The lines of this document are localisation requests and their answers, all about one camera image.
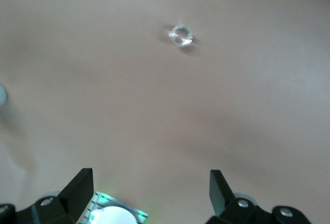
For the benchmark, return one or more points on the brown table cover sheet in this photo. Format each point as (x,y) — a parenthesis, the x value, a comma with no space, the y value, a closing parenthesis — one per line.
(154,105)

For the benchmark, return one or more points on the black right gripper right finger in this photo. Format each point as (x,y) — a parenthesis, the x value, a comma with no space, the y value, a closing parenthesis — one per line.
(232,208)

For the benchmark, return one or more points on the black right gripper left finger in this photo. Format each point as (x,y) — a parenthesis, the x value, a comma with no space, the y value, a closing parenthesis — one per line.
(64,206)

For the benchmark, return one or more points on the green sleeved glass shaker bottle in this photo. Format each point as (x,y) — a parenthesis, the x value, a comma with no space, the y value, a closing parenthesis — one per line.
(2,94)

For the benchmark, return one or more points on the small clear glass cup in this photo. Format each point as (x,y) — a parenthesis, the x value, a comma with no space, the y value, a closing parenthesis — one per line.
(181,36)

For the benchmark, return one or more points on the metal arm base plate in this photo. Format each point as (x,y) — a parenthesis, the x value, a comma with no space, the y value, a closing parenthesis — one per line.
(99,200)

